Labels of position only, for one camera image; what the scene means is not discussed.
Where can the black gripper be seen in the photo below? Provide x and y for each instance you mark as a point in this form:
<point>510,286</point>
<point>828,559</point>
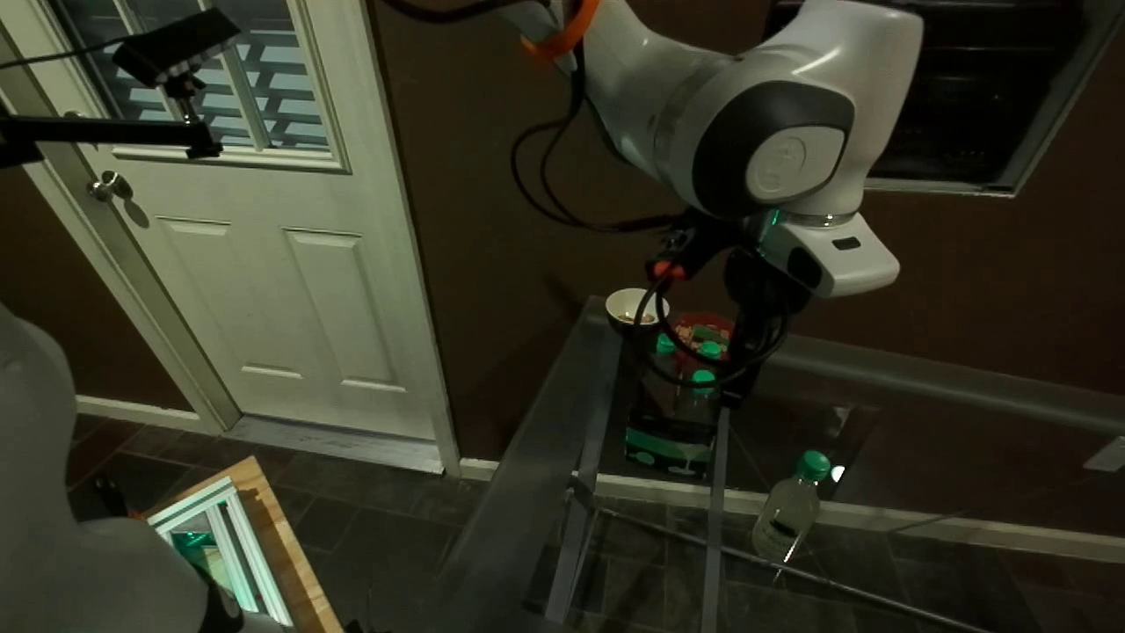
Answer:
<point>756,294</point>

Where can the clear bottle green cap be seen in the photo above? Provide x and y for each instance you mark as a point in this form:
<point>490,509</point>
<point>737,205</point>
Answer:
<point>664,345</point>
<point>712,342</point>
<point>792,510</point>
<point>699,379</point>

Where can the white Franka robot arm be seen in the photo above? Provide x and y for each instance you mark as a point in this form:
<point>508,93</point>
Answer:
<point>704,93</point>

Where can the black and green box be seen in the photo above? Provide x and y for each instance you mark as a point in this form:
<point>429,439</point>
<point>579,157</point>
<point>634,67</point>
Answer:
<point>669,442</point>

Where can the red bowl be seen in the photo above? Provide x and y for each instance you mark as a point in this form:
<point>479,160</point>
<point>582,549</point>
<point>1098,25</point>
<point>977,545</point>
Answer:
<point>704,319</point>

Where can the white bowl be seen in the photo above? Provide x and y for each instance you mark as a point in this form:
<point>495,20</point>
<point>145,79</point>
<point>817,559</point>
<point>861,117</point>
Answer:
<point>627,306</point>

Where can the glass desk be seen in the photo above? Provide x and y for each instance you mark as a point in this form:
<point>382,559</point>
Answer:
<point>713,529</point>

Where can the white baseboard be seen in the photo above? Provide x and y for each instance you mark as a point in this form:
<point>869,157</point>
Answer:
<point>935,529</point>

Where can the white panel door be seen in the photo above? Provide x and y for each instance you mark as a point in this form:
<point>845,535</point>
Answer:
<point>338,303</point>

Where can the wooden framed panel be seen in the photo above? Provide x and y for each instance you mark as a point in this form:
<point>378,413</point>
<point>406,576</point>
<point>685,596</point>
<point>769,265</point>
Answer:
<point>275,529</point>

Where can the metal door knob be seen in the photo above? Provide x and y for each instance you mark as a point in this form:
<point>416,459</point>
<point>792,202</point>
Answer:
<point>111,185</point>

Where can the grey padded chair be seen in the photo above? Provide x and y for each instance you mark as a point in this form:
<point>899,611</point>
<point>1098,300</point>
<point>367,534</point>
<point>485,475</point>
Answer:
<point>70,529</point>

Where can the dark window white frame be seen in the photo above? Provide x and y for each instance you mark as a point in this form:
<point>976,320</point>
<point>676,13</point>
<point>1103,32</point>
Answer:
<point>1008,106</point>

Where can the black mounted camera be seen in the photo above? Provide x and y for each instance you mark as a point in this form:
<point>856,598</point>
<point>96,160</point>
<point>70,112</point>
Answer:
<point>178,45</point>

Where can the black camera mount rod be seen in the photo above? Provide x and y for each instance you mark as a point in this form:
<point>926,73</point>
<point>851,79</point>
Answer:
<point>92,128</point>

